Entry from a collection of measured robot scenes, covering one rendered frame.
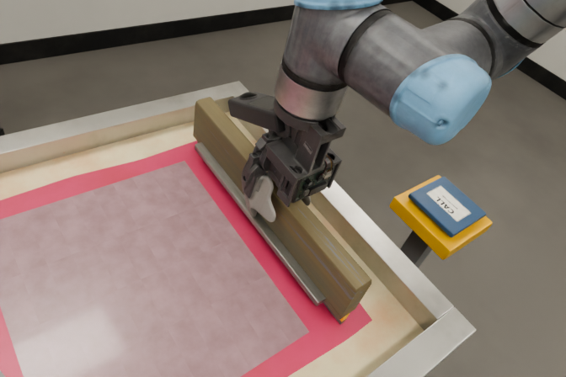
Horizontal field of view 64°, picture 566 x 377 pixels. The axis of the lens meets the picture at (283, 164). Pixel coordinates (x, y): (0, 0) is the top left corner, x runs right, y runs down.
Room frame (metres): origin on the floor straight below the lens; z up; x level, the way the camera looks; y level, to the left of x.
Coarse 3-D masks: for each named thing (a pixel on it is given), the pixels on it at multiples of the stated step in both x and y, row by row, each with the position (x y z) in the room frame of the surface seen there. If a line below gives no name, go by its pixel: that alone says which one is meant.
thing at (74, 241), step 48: (192, 144) 0.56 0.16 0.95; (48, 192) 0.38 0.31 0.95; (96, 192) 0.41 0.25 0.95; (144, 192) 0.43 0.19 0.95; (192, 192) 0.46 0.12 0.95; (0, 240) 0.29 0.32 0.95; (48, 240) 0.31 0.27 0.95; (96, 240) 0.33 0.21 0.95; (144, 240) 0.35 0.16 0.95; (192, 240) 0.37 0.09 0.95; (0, 288) 0.23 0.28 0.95; (48, 288) 0.25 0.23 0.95; (96, 288) 0.26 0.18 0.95; (0, 336) 0.18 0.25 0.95
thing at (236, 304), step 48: (240, 240) 0.39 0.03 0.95; (144, 288) 0.28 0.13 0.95; (192, 288) 0.30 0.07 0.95; (240, 288) 0.32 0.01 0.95; (288, 288) 0.34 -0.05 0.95; (48, 336) 0.19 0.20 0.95; (96, 336) 0.21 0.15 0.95; (144, 336) 0.22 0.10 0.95; (192, 336) 0.24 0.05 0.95; (240, 336) 0.26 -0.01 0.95; (288, 336) 0.27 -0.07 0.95; (336, 336) 0.29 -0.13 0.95
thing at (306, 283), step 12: (204, 156) 0.51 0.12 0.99; (216, 168) 0.49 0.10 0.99; (228, 180) 0.47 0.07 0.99; (228, 192) 0.45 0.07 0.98; (240, 192) 0.45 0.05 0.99; (240, 204) 0.43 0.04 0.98; (252, 216) 0.41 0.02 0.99; (264, 228) 0.40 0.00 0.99; (276, 240) 0.39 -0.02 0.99; (276, 252) 0.37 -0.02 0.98; (288, 252) 0.37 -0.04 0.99; (288, 264) 0.35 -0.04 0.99; (300, 276) 0.34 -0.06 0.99; (312, 288) 0.33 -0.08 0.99; (312, 300) 0.31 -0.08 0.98
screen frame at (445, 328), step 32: (192, 96) 0.64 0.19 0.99; (224, 96) 0.67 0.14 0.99; (64, 128) 0.48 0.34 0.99; (96, 128) 0.50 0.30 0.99; (128, 128) 0.53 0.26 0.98; (160, 128) 0.57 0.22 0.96; (256, 128) 0.62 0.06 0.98; (0, 160) 0.39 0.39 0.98; (32, 160) 0.42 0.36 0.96; (320, 192) 0.50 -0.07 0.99; (352, 224) 0.45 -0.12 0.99; (384, 256) 0.41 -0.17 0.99; (416, 288) 0.37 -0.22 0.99; (416, 320) 0.34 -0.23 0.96; (448, 320) 0.34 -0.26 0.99; (416, 352) 0.28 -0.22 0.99; (448, 352) 0.29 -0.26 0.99
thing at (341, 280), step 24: (216, 120) 0.52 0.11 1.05; (216, 144) 0.51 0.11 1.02; (240, 144) 0.48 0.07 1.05; (240, 168) 0.46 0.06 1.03; (288, 216) 0.38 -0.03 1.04; (312, 216) 0.39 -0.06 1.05; (288, 240) 0.38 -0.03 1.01; (312, 240) 0.35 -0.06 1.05; (336, 240) 0.36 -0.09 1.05; (312, 264) 0.34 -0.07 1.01; (336, 264) 0.33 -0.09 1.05; (336, 288) 0.31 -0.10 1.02; (360, 288) 0.30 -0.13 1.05; (336, 312) 0.30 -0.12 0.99
